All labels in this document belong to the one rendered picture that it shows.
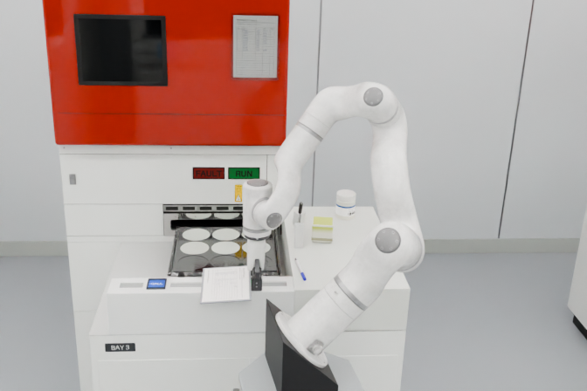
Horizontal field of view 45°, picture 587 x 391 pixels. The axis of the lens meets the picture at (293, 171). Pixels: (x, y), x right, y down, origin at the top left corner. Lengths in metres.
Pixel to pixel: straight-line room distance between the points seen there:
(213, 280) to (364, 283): 0.53
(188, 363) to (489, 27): 2.73
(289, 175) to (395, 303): 0.53
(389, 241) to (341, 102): 0.44
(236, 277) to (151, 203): 0.64
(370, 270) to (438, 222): 2.71
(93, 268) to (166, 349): 0.71
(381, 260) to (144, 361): 0.85
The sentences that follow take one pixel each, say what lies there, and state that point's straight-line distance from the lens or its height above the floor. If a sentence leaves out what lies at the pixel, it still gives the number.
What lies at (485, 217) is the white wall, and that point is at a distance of 4.61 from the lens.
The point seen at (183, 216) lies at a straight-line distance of 2.69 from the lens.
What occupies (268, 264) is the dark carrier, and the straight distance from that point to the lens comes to 2.41.
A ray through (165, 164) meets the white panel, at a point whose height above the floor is 1.13.
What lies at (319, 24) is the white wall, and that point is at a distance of 4.02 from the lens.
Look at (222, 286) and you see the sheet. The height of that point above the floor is 0.97.
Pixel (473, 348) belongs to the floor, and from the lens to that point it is 3.74.
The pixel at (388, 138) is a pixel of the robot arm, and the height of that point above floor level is 1.44.
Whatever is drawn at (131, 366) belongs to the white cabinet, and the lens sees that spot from 2.28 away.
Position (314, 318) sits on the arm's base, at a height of 1.03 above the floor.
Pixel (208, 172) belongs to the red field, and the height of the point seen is 1.10.
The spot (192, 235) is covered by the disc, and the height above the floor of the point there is 0.90.
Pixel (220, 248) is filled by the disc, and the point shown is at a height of 0.90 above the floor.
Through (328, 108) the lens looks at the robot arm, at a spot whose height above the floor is 1.50.
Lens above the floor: 2.03
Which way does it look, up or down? 20 degrees down
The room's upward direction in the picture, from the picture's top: 2 degrees clockwise
